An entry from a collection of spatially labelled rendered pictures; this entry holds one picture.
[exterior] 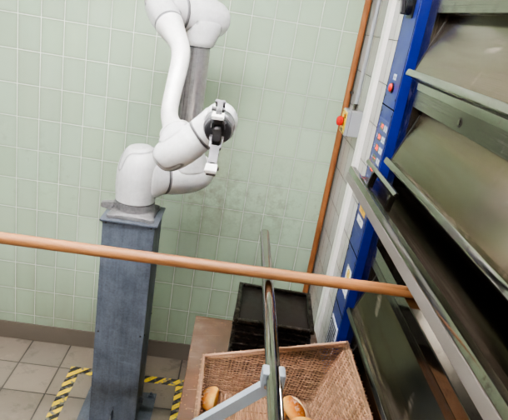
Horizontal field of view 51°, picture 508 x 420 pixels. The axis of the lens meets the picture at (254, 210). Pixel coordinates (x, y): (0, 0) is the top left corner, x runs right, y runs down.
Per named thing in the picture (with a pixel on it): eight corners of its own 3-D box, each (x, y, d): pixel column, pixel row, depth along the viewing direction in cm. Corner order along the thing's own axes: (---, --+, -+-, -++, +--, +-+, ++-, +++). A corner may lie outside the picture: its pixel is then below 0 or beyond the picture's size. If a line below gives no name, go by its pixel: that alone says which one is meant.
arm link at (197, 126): (245, 128, 158) (209, 154, 161) (245, 119, 173) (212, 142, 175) (223, 98, 155) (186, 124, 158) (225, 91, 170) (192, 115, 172)
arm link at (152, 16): (160, 4, 178) (196, 10, 186) (143, -28, 187) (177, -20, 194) (148, 37, 187) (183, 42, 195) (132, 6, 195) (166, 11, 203)
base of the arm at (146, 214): (107, 200, 221) (107, 187, 219) (160, 207, 222) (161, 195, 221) (95, 216, 204) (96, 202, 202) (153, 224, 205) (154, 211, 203)
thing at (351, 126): (355, 133, 225) (361, 109, 222) (360, 138, 216) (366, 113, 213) (338, 130, 225) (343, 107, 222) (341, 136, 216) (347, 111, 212)
